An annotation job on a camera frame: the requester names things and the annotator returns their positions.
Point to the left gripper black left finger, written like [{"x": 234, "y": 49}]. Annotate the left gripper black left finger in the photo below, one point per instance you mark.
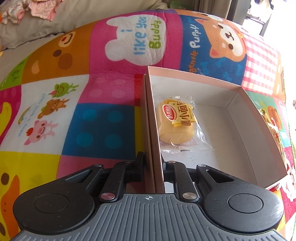
[{"x": 117, "y": 177}]

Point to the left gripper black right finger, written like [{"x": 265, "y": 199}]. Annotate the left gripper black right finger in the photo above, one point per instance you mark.
[{"x": 178, "y": 175}]

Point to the mini french bread packet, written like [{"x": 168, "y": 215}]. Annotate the mini french bread packet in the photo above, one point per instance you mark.
[{"x": 178, "y": 127}]

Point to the pink cardboard box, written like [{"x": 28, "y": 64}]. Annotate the pink cardboard box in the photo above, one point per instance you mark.
[{"x": 237, "y": 139}]

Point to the colourful cartoon play mat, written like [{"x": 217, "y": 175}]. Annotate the colourful cartoon play mat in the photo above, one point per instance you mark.
[{"x": 75, "y": 101}]

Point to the beige sofa bed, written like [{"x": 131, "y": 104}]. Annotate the beige sofa bed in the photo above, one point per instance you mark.
[{"x": 19, "y": 40}]

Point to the pink baby clothes pile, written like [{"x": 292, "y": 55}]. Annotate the pink baby clothes pile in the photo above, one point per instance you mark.
[{"x": 14, "y": 11}]

